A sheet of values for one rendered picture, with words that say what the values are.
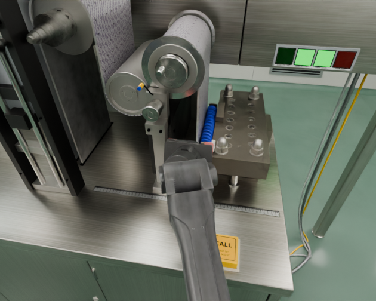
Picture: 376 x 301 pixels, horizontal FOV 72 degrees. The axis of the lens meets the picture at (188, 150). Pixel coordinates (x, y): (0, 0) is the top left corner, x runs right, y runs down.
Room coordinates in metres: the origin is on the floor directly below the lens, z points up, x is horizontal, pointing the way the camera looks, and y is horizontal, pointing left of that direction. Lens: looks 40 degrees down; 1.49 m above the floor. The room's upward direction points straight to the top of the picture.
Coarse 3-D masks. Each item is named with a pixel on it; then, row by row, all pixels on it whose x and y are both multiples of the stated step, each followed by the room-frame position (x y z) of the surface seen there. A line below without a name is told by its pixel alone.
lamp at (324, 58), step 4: (320, 52) 0.82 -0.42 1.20; (324, 52) 0.82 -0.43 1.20; (328, 52) 0.82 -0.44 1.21; (332, 52) 0.82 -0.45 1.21; (316, 56) 0.83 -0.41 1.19; (320, 56) 0.82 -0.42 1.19; (324, 56) 0.82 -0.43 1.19; (328, 56) 0.82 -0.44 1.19; (332, 56) 0.82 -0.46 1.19; (316, 60) 0.82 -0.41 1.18; (320, 60) 0.82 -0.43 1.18; (324, 60) 0.82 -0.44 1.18; (328, 60) 0.82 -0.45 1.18; (316, 64) 0.82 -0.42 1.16; (320, 64) 0.82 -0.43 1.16; (324, 64) 0.82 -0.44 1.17; (328, 64) 0.82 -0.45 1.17
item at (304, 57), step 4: (300, 52) 0.83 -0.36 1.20; (304, 52) 0.83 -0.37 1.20; (308, 52) 0.83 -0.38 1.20; (312, 52) 0.83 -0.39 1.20; (300, 56) 0.83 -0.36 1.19; (304, 56) 0.83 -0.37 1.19; (308, 56) 0.83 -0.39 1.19; (312, 56) 0.83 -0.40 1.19; (296, 60) 0.84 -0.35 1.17; (300, 60) 0.83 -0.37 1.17; (304, 60) 0.83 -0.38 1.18; (308, 60) 0.83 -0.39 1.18; (300, 64) 0.83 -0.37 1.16; (304, 64) 0.83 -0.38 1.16; (308, 64) 0.83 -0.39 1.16
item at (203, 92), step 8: (208, 64) 0.76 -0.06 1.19; (208, 72) 0.78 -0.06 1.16; (208, 80) 0.79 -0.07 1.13; (200, 88) 0.58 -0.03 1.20; (200, 96) 0.59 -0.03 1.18; (200, 104) 0.59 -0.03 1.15; (200, 112) 0.60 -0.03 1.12; (200, 120) 0.60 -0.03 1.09; (200, 128) 0.61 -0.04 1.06; (200, 136) 0.62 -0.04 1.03
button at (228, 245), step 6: (216, 234) 0.36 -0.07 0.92; (222, 240) 0.34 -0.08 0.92; (228, 240) 0.34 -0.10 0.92; (234, 240) 0.34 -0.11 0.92; (222, 246) 0.32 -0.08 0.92; (228, 246) 0.32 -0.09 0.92; (234, 246) 0.32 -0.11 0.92; (222, 252) 0.31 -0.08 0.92; (228, 252) 0.31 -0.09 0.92; (234, 252) 0.31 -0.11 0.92; (222, 258) 0.30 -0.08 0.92; (228, 258) 0.30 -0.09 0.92; (234, 258) 0.30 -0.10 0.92; (228, 264) 0.28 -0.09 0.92; (234, 264) 0.28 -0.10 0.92
